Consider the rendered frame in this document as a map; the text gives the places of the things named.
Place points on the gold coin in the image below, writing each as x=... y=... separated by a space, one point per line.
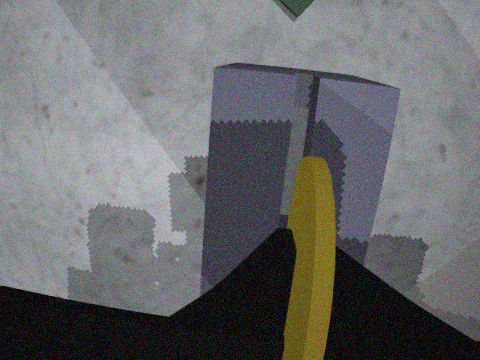
x=312 y=218

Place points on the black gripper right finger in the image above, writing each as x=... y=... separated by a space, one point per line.
x=372 y=321

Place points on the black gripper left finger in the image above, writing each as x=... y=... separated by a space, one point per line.
x=242 y=318

